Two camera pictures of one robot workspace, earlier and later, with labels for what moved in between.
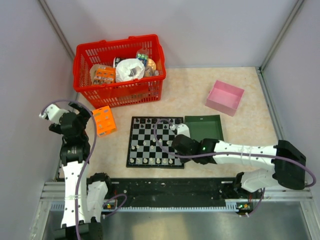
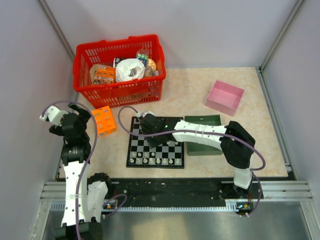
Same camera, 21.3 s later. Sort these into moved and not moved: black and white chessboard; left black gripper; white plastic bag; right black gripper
Moved: right black gripper
Not moved: white plastic bag; black and white chessboard; left black gripper
